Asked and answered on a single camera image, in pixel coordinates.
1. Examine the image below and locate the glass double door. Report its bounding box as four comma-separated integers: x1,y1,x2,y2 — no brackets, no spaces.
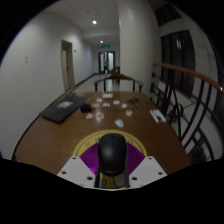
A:
98,50,116,74

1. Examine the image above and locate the black closed laptop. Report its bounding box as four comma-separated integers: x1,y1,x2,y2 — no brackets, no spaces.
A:
39,94,90,124

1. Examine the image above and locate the small black box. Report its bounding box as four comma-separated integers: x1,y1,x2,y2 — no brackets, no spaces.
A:
79,103,92,114

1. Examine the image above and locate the wooden armchair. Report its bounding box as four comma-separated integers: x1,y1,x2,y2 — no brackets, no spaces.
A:
93,73,144,93

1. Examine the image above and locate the beige side door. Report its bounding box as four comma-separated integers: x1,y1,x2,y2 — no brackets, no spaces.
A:
60,39,77,92

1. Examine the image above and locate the white rectangular card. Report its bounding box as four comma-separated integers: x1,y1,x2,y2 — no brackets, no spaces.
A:
149,109,167,124

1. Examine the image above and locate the dark framed window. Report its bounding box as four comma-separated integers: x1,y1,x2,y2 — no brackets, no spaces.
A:
160,30,196,98

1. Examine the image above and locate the black computer mouse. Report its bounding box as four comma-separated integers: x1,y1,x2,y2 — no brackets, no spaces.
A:
97,133,129,178

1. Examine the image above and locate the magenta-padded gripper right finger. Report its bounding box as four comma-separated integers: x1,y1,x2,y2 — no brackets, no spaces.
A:
125,145,168,190

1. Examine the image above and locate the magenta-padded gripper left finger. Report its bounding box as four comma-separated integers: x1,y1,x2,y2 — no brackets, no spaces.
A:
57,142,101,190

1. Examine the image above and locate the round yellow mouse pad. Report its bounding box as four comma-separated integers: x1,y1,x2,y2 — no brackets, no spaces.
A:
72,129,148,190

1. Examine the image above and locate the black railing with wooden handrail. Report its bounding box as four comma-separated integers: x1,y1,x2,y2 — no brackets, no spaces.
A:
150,61,224,162

